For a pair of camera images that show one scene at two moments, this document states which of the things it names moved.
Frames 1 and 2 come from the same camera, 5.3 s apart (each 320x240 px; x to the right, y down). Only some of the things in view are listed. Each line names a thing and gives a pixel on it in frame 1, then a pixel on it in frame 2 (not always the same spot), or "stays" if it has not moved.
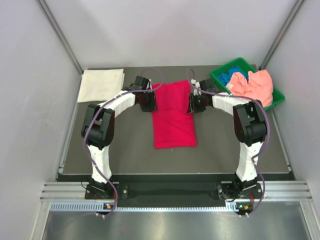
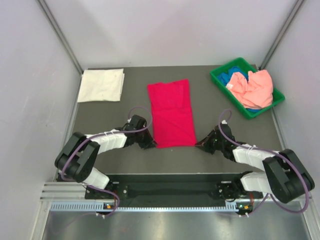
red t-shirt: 173,126 stays
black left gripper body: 148,102 -> 143,139
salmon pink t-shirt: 258,86 stays
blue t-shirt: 225,76 stays
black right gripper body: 198,103 -> 211,143
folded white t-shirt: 99,85 stays
